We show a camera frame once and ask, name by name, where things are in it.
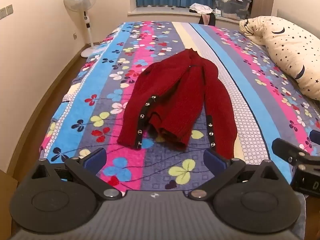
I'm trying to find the cardboard box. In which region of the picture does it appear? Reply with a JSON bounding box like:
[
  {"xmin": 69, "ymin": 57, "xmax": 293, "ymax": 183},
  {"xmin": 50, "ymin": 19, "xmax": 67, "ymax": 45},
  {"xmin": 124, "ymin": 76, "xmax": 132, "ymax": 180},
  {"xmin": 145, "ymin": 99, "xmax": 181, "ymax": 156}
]
[{"xmin": 0, "ymin": 169, "xmax": 18, "ymax": 240}]

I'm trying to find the pile of light clothes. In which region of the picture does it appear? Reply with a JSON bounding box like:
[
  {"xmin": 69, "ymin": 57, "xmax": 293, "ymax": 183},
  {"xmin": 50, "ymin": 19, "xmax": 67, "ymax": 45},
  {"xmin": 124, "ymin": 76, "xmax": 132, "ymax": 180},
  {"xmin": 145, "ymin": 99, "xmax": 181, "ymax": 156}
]
[{"xmin": 189, "ymin": 3, "xmax": 214, "ymax": 15}]

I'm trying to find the star and moon print pillow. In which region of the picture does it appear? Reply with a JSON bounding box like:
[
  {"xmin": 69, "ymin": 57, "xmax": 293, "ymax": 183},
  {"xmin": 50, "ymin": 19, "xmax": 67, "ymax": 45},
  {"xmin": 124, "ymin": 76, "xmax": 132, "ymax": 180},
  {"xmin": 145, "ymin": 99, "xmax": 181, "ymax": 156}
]
[{"xmin": 239, "ymin": 16, "xmax": 320, "ymax": 103}]

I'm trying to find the red knit sweater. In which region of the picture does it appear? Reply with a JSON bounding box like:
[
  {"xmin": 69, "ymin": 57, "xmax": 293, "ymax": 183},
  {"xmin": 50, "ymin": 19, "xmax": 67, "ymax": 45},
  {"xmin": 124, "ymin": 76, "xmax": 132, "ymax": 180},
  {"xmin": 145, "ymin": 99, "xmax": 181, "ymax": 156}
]
[{"xmin": 117, "ymin": 48, "xmax": 238, "ymax": 160}]

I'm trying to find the clear plastic storage box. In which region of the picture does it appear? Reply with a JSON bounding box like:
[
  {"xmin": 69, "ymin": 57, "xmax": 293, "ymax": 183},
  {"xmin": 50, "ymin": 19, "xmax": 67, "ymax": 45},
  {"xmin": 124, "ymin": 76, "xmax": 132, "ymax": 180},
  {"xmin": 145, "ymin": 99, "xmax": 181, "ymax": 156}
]
[{"xmin": 212, "ymin": 0, "xmax": 252, "ymax": 20}]

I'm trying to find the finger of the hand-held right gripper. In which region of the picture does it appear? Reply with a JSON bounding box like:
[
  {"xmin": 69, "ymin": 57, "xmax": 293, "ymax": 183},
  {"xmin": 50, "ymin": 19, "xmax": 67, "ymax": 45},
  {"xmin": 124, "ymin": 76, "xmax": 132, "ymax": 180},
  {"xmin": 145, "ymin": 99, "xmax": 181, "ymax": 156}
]
[
  {"xmin": 309, "ymin": 129, "xmax": 320, "ymax": 153},
  {"xmin": 272, "ymin": 138, "xmax": 316, "ymax": 167}
]

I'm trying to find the wall switch panel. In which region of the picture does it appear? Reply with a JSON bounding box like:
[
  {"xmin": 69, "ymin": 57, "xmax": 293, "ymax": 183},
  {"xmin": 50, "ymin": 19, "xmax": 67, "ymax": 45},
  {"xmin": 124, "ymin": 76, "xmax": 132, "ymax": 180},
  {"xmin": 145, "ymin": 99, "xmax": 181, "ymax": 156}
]
[{"xmin": 0, "ymin": 4, "xmax": 13, "ymax": 19}]

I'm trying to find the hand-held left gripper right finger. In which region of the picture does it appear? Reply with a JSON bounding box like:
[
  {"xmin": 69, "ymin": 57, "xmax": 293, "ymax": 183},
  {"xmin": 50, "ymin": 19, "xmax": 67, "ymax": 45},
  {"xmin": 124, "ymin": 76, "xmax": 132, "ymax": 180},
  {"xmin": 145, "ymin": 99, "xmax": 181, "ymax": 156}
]
[{"xmin": 187, "ymin": 149, "xmax": 281, "ymax": 201}]

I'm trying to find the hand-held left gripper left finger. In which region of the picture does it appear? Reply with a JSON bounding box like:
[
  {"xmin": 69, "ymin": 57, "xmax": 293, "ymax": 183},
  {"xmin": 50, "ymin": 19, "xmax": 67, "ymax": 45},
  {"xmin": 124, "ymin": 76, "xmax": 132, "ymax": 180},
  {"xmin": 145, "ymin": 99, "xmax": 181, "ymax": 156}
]
[{"xmin": 30, "ymin": 147, "xmax": 123, "ymax": 201}]

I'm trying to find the white window sill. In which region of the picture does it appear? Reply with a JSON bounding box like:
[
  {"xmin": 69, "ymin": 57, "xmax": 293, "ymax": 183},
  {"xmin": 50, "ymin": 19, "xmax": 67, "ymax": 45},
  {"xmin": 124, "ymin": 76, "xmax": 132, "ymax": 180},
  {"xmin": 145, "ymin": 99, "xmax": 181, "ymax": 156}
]
[{"xmin": 127, "ymin": 6, "xmax": 241, "ymax": 24}]

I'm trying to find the floral striped blanket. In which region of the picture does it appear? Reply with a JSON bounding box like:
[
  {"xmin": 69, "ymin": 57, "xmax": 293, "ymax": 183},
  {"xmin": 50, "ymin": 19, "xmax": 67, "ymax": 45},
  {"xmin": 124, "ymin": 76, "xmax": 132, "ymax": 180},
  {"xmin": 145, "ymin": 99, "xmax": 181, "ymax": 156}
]
[{"xmin": 39, "ymin": 21, "xmax": 320, "ymax": 198}]

